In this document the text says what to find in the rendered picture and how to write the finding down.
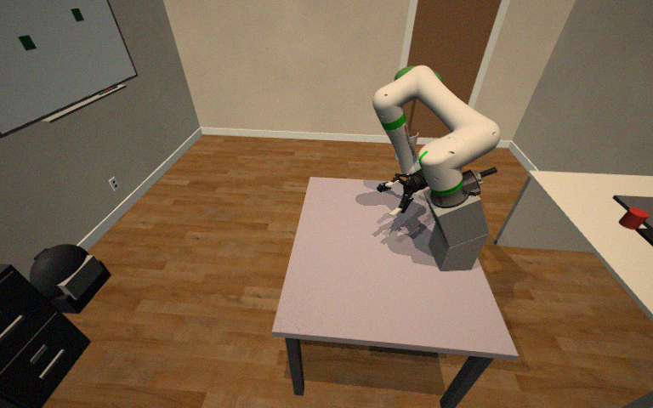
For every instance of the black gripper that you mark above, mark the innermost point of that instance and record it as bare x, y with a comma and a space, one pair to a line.
415, 183

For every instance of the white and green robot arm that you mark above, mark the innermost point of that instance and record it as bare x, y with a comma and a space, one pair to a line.
472, 136

